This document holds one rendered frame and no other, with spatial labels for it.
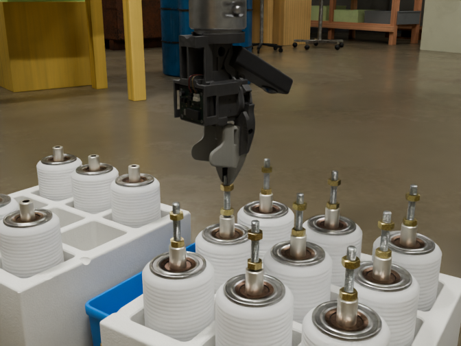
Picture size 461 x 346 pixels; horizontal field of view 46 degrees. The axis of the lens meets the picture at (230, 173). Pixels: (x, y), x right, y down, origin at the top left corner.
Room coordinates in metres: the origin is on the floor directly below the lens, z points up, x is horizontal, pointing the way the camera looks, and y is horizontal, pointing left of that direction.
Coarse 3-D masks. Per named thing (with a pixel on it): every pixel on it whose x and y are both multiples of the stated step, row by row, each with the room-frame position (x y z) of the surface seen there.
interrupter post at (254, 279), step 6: (246, 270) 0.57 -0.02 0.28; (252, 270) 0.57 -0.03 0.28; (258, 270) 0.57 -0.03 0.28; (246, 276) 0.57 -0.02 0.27; (252, 276) 0.57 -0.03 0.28; (258, 276) 0.57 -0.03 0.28; (246, 282) 0.57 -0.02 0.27; (252, 282) 0.57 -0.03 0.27; (258, 282) 0.57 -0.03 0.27; (246, 288) 0.57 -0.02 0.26; (252, 288) 0.57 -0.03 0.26; (258, 288) 0.57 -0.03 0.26; (252, 294) 0.57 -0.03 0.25; (258, 294) 0.57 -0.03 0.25
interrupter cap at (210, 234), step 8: (216, 224) 0.77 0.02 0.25; (240, 224) 0.77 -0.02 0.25; (208, 232) 0.74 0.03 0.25; (216, 232) 0.75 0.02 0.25; (240, 232) 0.75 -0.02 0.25; (208, 240) 0.72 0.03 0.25; (216, 240) 0.72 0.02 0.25; (224, 240) 0.71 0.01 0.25; (232, 240) 0.72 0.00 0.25; (240, 240) 0.71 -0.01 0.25
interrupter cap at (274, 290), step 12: (240, 276) 0.61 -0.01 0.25; (264, 276) 0.61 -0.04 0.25; (228, 288) 0.58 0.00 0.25; (240, 288) 0.58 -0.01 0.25; (264, 288) 0.58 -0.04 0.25; (276, 288) 0.58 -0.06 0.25; (240, 300) 0.55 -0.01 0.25; (252, 300) 0.55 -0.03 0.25; (264, 300) 0.55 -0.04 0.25; (276, 300) 0.55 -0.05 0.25
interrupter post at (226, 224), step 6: (222, 216) 0.74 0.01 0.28; (234, 216) 0.74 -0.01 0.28; (222, 222) 0.73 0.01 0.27; (228, 222) 0.73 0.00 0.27; (234, 222) 0.74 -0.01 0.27; (222, 228) 0.73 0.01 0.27; (228, 228) 0.73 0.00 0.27; (234, 228) 0.74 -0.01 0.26; (222, 234) 0.73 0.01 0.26; (228, 234) 0.73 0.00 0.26; (234, 234) 0.74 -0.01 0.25
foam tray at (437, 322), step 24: (336, 288) 0.71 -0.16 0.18; (456, 288) 0.71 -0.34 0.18; (120, 312) 0.64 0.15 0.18; (432, 312) 0.64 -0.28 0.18; (456, 312) 0.68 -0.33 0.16; (120, 336) 0.60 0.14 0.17; (144, 336) 0.59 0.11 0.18; (168, 336) 0.59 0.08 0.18; (432, 336) 0.59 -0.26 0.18; (456, 336) 0.71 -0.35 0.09
